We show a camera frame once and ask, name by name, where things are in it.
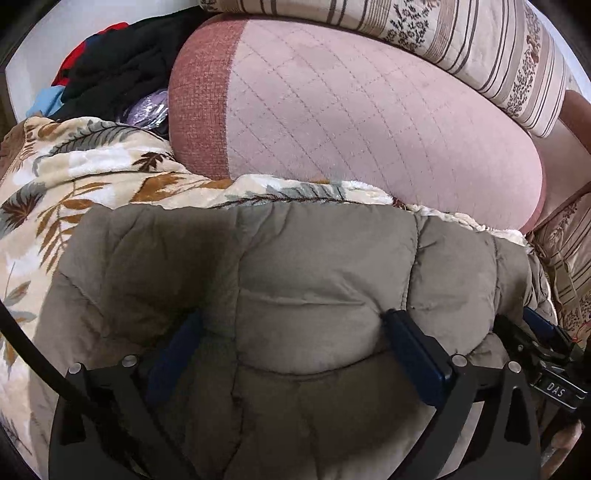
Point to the pink quilted pillow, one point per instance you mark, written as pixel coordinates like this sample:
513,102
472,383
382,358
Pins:
307,102

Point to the striped floral pillow at top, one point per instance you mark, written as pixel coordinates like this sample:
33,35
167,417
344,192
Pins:
501,49

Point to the pink brown pillow at corner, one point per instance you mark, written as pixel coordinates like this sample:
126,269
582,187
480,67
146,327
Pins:
565,156

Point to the leaf pattern fleece blanket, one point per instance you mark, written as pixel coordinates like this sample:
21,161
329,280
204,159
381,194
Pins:
54,173

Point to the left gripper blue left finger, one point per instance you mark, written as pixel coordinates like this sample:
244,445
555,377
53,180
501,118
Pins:
151,378

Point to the striped floral cushion at right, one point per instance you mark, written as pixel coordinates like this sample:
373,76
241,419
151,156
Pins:
563,244

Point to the olive green puffer jacket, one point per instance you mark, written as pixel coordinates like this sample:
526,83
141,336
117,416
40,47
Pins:
294,378

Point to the purple shiny fabric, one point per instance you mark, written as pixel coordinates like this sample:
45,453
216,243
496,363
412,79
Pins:
149,113

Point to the pile of dark clothes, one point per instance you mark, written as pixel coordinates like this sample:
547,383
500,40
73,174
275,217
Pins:
119,67

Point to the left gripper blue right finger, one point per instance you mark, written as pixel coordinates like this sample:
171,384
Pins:
435,374

